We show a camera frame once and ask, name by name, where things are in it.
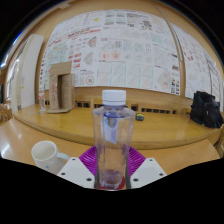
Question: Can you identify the clear plastic water bottle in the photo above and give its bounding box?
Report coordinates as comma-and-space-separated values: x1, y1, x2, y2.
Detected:
91, 89, 136, 190

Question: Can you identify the black bag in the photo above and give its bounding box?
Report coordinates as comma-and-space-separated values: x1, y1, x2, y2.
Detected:
189, 90, 224, 130

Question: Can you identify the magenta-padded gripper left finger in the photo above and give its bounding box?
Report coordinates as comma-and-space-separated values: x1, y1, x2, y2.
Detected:
56, 145, 98, 190

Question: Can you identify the cardboard arch model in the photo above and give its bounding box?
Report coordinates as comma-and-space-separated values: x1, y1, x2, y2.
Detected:
46, 60, 76, 115

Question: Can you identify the white ceramic mug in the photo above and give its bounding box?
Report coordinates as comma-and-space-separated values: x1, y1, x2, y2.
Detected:
30, 140, 71, 175

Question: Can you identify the narrow wall poster sheet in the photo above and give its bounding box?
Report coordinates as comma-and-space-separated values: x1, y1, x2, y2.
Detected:
171, 22, 222, 105

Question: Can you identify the small clear drink bottle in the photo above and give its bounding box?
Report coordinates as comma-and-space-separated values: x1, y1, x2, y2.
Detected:
37, 91, 47, 113

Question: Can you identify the large wall poster sheet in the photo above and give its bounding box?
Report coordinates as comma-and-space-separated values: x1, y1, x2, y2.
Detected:
38, 8, 181, 97

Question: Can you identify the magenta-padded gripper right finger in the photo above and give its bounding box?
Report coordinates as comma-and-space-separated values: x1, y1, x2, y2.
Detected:
125, 146, 168, 190

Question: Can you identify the white door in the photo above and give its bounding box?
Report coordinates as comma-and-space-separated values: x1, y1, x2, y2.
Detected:
9, 33, 45, 113

